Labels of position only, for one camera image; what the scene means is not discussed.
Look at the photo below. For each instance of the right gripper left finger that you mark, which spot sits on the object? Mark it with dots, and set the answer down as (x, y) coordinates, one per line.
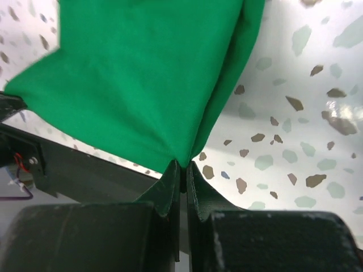
(138, 236)

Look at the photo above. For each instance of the green t-shirt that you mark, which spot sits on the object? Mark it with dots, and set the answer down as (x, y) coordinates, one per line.
(143, 80)

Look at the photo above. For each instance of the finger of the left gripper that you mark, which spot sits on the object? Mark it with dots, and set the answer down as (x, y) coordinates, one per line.
(10, 105)

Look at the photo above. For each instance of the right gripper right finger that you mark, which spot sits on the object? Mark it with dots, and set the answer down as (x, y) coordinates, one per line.
(224, 237)

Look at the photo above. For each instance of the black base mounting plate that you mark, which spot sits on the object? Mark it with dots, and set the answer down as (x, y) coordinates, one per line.
(59, 169)

